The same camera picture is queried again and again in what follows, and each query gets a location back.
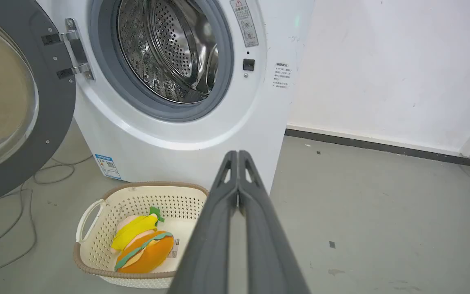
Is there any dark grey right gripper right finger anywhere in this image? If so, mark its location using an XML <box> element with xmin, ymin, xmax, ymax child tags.
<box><xmin>237</xmin><ymin>150</ymin><xmax>311</xmax><ymax>294</ymax></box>

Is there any cream plastic laundry basket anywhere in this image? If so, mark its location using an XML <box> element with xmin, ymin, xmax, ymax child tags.
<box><xmin>73</xmin><ymin>182</ymin><xmax>210</xmax><ymax>289</ymax></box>

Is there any white front-load washing machine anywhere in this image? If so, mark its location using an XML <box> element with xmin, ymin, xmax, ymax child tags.
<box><xmin>35</xmin><ymin>0</ymin><xmax>316</xmax><ymax>194</ymax></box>

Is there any thin grey floor cable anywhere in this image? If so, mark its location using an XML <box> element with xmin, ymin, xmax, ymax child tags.
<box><xmin>0</xmin><ymin>154</ymin><xmax>93</xmax><ymax>281</ymax></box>

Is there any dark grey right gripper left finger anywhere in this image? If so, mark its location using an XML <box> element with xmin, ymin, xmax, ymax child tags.
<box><xmin>167</xmin><ymin>150</ymin><xmax>239</xmax><ymax>294</ymax></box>

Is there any yellow banana plush toy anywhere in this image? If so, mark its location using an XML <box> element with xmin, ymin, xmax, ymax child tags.
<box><xmin>111</xmin><ymin>206</ymin><xmax>165</xmax><ymax>255</ymax></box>

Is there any grey round washing machine door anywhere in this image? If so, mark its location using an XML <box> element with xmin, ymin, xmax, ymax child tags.
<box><xmin>0</xmin><ymin>0</ymin><xmax>95</xmax><ymax>210</ymax></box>

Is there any orange hamburger plush toy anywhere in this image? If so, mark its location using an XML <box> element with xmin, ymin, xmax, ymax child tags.
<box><xmin>114</xmin><ymin>230</ymin><xmax>175</xmax><ymax>274</ymax></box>

